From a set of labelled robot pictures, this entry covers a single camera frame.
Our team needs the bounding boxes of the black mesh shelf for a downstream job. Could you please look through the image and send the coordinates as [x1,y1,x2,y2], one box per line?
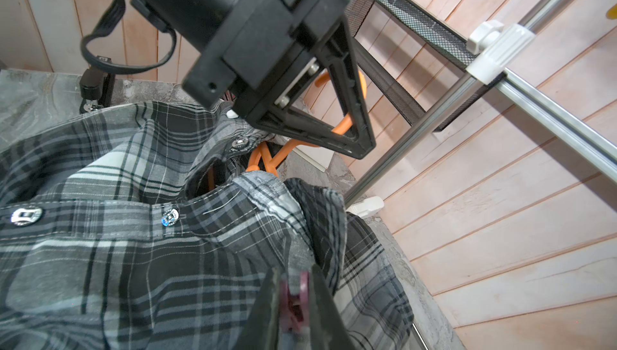
[355,0,510,109]

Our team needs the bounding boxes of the pink clothespin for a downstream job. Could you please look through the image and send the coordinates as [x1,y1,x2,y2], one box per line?
[279,271,310,333]

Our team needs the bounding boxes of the orange hanger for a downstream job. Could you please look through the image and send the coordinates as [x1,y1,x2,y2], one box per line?
[206,70,368,192]

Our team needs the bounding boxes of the metal clothes rack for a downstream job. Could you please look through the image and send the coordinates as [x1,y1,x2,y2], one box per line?
[344,0,616,207]

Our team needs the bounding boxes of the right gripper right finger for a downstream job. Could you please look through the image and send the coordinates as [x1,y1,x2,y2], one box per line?
[308,264,355,350]

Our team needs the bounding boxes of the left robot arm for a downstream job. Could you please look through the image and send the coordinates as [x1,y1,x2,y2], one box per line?
[132,0,376,159]

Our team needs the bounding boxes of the grey plaid shirt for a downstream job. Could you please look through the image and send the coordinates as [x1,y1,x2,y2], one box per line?
[1,102,414,349]

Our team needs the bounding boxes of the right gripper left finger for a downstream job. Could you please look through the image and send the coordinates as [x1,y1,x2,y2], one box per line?
[234,268,281,350]

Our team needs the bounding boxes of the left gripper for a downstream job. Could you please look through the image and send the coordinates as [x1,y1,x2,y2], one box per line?
[183,0,376,159]

